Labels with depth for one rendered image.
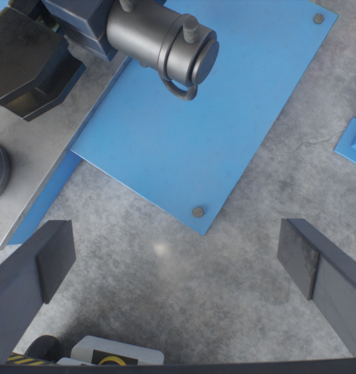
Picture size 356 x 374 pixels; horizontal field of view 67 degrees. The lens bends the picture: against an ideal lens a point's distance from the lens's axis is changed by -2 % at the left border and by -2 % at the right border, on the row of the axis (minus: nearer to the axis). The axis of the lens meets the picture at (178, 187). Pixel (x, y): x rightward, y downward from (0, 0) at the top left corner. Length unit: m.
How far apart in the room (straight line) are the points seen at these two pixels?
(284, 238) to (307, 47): 0.90
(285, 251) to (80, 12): 0.48
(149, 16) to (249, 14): 0.59
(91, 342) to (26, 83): 0.73
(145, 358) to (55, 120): 0.76
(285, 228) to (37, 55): 0.50
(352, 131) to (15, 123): 1.11
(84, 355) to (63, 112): 0.73
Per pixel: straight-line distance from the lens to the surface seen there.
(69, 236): 0.16
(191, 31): 0.47
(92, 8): 0.54
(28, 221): 1.04
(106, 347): 0.94
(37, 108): 0.61
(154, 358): 0.92
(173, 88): 0.74
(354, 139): 1.08
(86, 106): 0.93
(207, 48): 0.50
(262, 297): 0.97
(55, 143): 0.94
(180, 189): 0.82
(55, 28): 0.68
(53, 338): 1.04
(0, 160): 0.97
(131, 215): 0.96
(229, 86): 0.92
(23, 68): 0.57
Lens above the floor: 0.93
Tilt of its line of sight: 80 degrees down
